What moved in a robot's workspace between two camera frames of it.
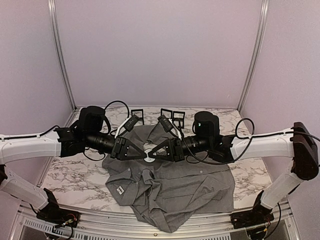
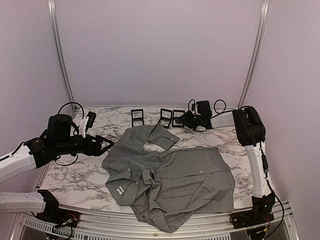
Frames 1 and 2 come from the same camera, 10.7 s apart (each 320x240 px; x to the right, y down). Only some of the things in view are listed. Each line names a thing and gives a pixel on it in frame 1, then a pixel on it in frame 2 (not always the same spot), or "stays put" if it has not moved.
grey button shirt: [164, 193] stays put
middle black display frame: [167, 113] stays put
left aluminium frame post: [53, 13] stays put
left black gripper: [122, 155] to [96, 151]
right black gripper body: [178, 152] to [192, 122]
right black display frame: [178, 118] stays put
